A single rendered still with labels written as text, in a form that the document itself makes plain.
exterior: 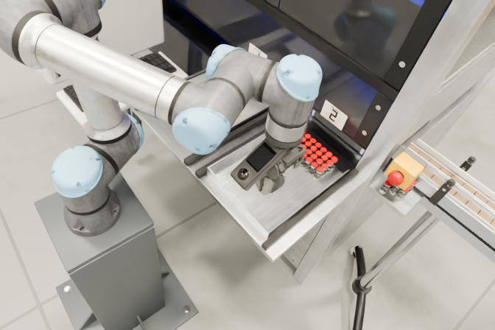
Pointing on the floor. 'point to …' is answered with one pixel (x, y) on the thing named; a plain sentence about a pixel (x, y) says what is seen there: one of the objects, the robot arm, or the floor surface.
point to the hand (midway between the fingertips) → (261, 191)
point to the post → (412, 99)
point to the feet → (359, 287)
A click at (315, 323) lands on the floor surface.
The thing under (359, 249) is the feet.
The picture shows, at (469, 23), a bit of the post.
